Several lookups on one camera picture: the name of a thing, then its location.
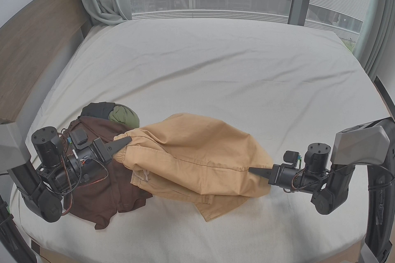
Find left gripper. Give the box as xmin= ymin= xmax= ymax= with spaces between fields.
xmin=76 ymin=137 xmax=112 ymax=170

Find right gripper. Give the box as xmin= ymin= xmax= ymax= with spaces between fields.
xmin=268 ymin=164 xmax=299 ymax=191

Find tan shorts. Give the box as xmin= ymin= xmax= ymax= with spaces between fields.
xmin=113 ymin=113 xmax=275 ymax=222

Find bed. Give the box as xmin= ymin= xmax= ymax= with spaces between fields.
xmin=0 ymin=0 xmax=395 ymax=263

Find green garment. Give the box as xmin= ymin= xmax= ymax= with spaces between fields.
xmin=109 ymin=104 xmax=139 ymax=127

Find brown shorts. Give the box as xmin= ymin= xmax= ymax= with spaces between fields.
xmin=60 ymin=116 xmax=153 ymax=230

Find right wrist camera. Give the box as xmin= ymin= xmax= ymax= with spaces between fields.
xmin=283 ymin=150 xmax=302 ymax=169

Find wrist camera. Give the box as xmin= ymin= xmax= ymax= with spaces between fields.
xmin=68 ymin=128 xmax=91 ymax=148
xmin=283 ymin=150 xmax=302 ymax=169

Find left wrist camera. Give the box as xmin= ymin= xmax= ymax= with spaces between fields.
xmin=68 ymin=128 xmax=91 ymax=148

